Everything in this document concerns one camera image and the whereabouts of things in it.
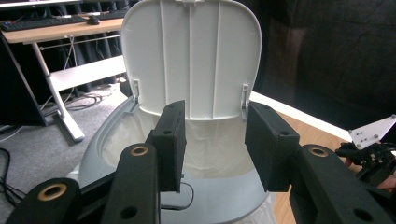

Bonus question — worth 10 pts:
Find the black keyboard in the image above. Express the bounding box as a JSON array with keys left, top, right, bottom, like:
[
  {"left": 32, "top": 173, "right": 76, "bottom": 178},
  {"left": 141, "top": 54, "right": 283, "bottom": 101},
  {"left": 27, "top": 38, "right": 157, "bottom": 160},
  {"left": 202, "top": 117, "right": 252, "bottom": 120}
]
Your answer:
[{"left": 0, "top": 15, "right": 89, "bottom": 33}]

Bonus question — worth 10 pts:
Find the white bin liner bag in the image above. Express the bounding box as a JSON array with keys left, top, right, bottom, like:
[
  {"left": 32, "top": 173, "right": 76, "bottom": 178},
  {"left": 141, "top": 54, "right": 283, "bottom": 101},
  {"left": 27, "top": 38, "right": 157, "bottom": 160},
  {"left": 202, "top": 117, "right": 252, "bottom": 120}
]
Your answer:
[{"left": 102, "top": 106, "right": 256, "bottom": 180}]

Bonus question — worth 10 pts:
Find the wooden desk with white legs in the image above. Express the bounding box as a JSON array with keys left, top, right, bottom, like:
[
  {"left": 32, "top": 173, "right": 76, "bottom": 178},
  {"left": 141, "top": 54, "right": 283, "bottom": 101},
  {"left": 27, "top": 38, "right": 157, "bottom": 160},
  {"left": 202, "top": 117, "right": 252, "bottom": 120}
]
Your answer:
[{"left": 1, "top": 17, "right": 127, "bottom": 143}]

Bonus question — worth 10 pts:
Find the black floor cable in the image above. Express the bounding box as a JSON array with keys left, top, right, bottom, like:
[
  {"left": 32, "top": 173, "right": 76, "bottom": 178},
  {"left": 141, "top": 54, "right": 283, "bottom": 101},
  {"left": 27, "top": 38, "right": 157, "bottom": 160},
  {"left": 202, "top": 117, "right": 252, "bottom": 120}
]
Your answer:
[{"left": 0, "top": 147, "right": 27, "bottom": 208}]

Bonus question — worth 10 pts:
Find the white grey pedal trash bin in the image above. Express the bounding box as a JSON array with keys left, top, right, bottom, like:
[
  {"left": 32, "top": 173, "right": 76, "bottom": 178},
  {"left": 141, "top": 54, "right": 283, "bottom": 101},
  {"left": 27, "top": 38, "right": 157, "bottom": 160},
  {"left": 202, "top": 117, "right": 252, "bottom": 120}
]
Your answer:
[{"left": 66, "top": 0, "right": 276, "bottom": 224}]

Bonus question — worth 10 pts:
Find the bundle of grey floor cables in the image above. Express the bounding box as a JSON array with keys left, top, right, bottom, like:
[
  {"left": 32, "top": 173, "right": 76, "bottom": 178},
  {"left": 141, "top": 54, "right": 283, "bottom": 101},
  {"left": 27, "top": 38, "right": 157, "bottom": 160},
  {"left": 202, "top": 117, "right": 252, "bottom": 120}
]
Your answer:
[{"left": 40, "top": 91, "right": 105, "bottom": 112}]

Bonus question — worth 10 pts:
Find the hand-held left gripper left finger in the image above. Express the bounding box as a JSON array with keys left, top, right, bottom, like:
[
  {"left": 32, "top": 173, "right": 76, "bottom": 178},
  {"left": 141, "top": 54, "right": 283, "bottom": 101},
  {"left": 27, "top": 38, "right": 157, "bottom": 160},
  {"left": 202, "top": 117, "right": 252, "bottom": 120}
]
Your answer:
[{"left": 146, "top": 100, "right": 188, "bottom": 194}]

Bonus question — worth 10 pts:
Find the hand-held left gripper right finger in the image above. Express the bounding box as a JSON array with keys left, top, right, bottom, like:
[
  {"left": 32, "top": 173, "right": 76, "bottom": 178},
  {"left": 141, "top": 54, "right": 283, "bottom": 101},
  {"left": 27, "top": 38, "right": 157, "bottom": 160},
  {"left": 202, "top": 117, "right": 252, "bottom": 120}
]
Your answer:
[{"left": 245, "top": 101, "right": 302, "bottom": 193}]

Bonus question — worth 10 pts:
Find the black curtain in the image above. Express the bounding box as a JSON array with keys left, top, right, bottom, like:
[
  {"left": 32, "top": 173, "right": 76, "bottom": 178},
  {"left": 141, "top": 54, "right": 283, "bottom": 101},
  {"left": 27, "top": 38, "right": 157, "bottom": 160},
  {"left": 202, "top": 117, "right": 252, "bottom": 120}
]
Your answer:
[{"left": 239, "top": 0, "right": 396, "bottom": 132}]

